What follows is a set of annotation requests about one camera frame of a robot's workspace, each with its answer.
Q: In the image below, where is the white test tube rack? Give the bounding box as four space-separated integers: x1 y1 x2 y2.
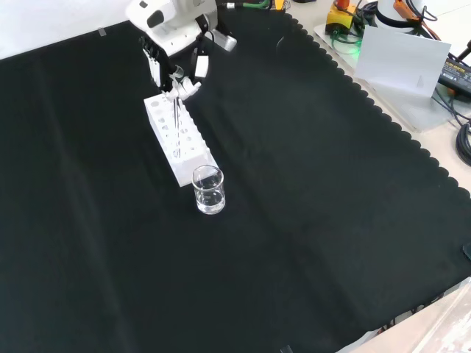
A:
143 93 219 189

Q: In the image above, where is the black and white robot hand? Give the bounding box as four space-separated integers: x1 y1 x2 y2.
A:
138 35 211 102

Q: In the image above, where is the black cable bundle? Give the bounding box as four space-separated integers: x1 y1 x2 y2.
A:
455 121 471 167

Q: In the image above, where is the black power adapter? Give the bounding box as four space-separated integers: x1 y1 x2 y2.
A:
436 55 471 93

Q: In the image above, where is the green cable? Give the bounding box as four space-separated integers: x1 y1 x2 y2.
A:
241 0 275 11

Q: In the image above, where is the clear glass beaker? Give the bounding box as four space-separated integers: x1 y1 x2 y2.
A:
191 164 226 216

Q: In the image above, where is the grey base plate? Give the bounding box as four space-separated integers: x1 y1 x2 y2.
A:
312 21 463 134

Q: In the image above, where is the black bench cloth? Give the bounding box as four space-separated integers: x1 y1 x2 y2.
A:
0 0 471 353

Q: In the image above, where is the yellow stop button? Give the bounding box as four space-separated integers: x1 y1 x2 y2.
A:
325 0 361 36

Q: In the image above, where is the pale board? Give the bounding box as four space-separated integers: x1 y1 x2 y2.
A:
354 24 453 99

